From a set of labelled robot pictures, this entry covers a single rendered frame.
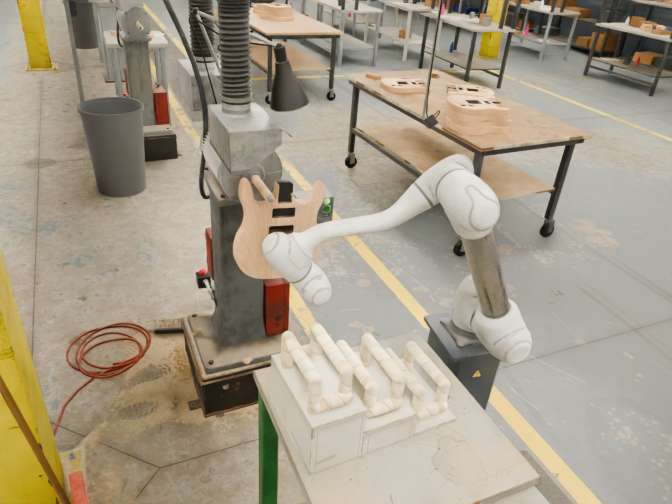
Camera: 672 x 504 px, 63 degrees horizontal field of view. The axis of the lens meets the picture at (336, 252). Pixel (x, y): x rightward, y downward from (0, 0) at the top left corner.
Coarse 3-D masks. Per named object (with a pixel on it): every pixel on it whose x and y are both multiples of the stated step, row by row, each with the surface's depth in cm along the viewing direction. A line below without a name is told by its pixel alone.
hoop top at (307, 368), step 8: (288, 336) 138; (288, 344) 137; (296, 344) 136; (296, 352) 134; (304, 352) 134; (296, 360) 133; (304, 360) 131; (304, 368) 130; (312, 368) 129; (304, 376) 129; (312, 376) 127; (320, 376) 128; (312, 384) 126
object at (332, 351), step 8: (312, 328) 143; (320, 328) 142; (320, 336) 140; (328, 336) 140; (320, 344) 139; (328, 344) 137; (328, 352) 136; (336, 352) 134; (336, 360) 133; (344, 360) 132; (336, 368) 133; (344, 368) 130; (352, 368) 131
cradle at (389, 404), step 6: (378, 402) 142; (384, 402) 142; (390, 402) 143; (396, 402) 143; (402, 402) 144; (372, 408) 140; (378, 408) 141; (384, 408) 141; (390, 408) 142; (396, 408) 143; (366, 414) 141; (372, 414) 140; (378, 414) 141
